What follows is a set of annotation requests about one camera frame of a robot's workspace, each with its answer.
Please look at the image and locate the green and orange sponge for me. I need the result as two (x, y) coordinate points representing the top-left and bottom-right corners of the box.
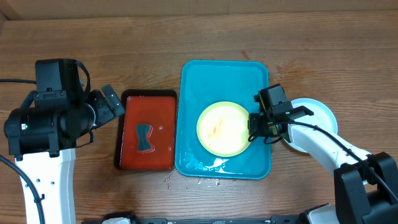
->
(136, 123), (153, 153)

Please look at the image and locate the yellow plate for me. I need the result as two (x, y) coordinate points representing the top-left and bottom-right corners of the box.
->
(197, 101), (250, 157)

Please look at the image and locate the light blue plate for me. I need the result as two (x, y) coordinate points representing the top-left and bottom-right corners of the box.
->
(284, 98), (338, 154)

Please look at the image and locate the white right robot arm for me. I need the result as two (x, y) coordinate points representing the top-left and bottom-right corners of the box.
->
(248, 99), (397, 224)

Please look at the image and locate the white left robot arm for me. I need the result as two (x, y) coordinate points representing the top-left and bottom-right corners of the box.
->
(1, 58), (125, 223)

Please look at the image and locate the black tray with red water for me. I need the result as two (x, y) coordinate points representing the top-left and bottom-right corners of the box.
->
(114, 89), (178, 170)

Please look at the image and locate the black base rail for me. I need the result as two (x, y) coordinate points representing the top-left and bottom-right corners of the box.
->
(81, 212), (308, 224)

